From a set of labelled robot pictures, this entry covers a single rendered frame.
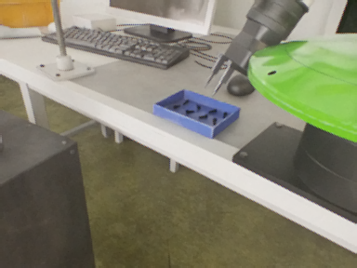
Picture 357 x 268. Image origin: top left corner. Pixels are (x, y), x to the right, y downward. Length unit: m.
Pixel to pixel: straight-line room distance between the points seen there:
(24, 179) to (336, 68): 0.46
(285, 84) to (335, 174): 0.13
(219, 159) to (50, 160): 0.30
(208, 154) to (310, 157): 0.14
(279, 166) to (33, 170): 0.39
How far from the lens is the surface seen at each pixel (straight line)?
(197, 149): 0.43
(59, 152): 0.55
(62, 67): 0.72
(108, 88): 0.63
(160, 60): 0.77
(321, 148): 0.36
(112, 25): 1.18
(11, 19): 1.17
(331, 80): 0.28
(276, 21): 0.46
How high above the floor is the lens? 1.16
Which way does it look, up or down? 32 degrees down
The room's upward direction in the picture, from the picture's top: 4 degrees clockwise
